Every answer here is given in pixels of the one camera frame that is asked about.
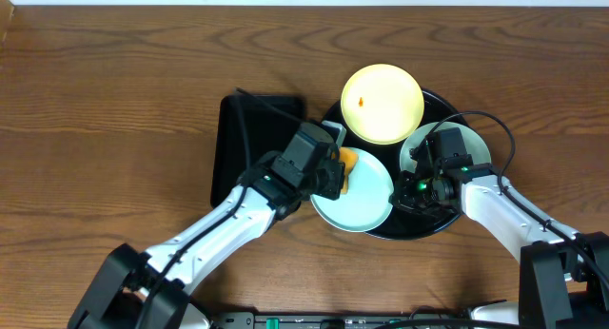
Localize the orange yellow sponge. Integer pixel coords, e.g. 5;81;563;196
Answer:
339;147;359;194

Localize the light blue plate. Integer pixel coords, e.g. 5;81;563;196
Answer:
311;147;394;232

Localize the pale green plate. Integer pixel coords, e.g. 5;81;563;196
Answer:
399;122;491;172

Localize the yellow plate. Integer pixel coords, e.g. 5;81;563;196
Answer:
340;64;424;145

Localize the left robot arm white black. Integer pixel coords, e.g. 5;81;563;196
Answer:
68;145;344;328

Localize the black round tray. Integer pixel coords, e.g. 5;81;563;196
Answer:
343;89;472;240

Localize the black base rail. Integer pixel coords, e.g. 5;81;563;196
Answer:
204;309;477;329

